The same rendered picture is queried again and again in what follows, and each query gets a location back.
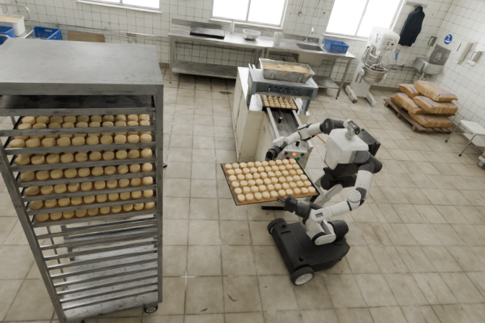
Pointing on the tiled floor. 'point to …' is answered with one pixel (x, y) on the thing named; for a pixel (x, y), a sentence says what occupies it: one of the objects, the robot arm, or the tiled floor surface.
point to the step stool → (472, 134)
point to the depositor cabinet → (251, 118)
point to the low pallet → (415, 121)
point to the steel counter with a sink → (302, 52)
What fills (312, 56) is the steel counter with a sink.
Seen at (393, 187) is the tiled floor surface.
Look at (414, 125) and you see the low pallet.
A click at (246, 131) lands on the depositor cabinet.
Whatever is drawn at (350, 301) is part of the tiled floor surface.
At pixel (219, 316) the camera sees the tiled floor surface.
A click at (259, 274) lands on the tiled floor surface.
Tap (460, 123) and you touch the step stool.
